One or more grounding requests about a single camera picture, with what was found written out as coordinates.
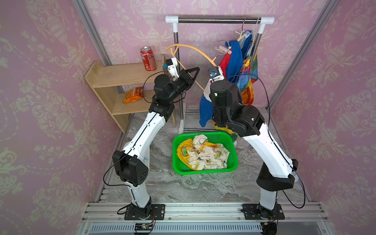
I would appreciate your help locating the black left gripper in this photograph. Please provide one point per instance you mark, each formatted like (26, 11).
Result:
(186, 80)

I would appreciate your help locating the pink clothespin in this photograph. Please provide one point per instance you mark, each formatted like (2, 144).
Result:
(223, 50)

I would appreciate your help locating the blue red white jacket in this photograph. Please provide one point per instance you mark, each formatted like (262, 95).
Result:
(231, 65)

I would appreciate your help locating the yellow white dinosaur jacket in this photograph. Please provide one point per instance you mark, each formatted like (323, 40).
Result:
(200, 154)

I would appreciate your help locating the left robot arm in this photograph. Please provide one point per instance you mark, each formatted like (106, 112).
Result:
(131, 164)

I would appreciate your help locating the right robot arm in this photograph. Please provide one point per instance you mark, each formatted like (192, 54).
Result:
(276, 173)

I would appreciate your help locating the red soda can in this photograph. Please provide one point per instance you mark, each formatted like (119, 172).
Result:
(148, 58)

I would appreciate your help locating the rainbow striped jacket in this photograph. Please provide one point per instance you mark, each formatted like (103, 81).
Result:
(249, 79)

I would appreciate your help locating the steel clothes rack white joints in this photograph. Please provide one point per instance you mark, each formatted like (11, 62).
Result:
(262, 22)

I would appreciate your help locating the white clothespin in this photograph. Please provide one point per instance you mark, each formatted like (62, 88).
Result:
(241, 35)

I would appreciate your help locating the orange snack bag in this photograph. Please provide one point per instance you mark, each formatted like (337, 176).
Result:
(133, 95)

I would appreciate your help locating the green plastic basket tray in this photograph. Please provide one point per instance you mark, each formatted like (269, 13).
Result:
(213, 137)

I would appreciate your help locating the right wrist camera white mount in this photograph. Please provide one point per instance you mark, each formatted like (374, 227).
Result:
(215, 74)

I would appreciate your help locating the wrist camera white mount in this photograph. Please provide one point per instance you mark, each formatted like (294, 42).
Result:
(172, 68)
(215, 74)

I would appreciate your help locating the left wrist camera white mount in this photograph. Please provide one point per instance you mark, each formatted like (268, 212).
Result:
(172, 68)

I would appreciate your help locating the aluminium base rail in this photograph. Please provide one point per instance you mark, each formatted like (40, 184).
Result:
(218, 218)

